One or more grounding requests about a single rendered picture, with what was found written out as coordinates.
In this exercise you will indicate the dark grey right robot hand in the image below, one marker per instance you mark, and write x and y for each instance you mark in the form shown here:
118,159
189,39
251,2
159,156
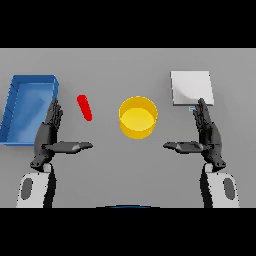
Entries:
210,138

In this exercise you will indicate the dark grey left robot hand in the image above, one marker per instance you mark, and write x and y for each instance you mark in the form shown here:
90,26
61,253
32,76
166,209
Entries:
46,136

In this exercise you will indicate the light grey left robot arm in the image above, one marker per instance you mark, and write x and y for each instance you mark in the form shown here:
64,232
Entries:
35,190

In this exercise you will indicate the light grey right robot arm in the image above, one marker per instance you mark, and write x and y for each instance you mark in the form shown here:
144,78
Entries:
220,190

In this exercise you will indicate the red beaker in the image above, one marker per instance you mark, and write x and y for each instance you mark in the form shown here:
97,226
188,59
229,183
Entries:
84,107

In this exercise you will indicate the pale square measuring scale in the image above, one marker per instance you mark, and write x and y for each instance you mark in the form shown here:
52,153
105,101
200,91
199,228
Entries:
191,87

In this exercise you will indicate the yellow bowl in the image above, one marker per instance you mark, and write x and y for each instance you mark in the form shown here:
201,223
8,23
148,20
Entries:
138,118

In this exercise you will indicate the blue tray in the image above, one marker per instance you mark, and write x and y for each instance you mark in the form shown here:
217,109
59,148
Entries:
28,110

